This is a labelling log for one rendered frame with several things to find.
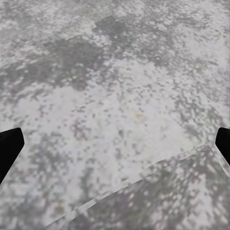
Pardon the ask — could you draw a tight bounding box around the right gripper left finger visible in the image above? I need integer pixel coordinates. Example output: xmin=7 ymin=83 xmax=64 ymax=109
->
xmin=0 ymin=127 xmax=24 ymax=184

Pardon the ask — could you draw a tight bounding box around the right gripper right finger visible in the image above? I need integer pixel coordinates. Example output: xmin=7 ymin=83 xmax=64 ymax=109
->
xmin=215 ymin=127 xmax=230 ymax=165

